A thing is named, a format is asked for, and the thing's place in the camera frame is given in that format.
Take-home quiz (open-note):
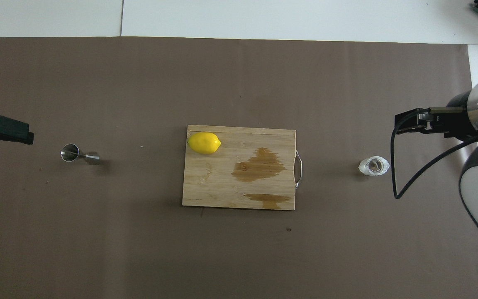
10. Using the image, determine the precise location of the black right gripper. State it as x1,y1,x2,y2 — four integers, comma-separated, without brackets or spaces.
395,89,478,140

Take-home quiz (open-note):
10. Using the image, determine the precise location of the clear crinkled glass cup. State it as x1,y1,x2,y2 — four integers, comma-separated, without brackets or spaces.
358,156,390,176

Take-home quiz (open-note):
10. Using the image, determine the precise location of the steel double jigger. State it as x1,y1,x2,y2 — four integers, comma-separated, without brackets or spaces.
61,144,101,165

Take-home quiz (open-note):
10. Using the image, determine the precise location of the brown paper table mat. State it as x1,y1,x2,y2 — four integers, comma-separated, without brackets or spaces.
0,37,478,299

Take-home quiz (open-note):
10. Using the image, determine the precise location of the yellow lemon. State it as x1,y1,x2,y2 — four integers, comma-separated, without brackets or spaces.
188,132,222,155

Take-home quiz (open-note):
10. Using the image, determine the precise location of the wooden cutting board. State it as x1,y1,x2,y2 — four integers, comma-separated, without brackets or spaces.
182,125,304,211

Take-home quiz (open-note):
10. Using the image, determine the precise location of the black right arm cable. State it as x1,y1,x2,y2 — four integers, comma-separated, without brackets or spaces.
390,107,478,200

